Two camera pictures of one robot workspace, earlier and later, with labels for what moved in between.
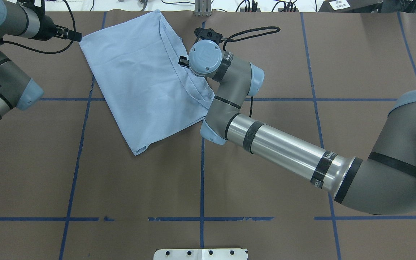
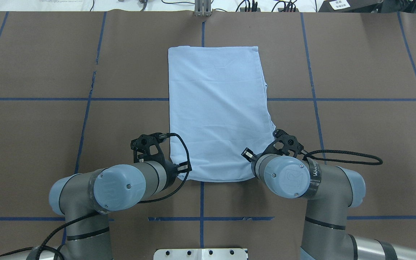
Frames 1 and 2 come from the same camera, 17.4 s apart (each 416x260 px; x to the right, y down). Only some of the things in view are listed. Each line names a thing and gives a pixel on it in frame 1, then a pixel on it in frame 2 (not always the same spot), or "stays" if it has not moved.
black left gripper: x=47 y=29 → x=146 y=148
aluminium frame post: x=203 y=8 stays
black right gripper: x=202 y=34 → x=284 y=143
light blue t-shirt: x=134 y=66 → x=218 y=107
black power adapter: x=350 y=6 stays
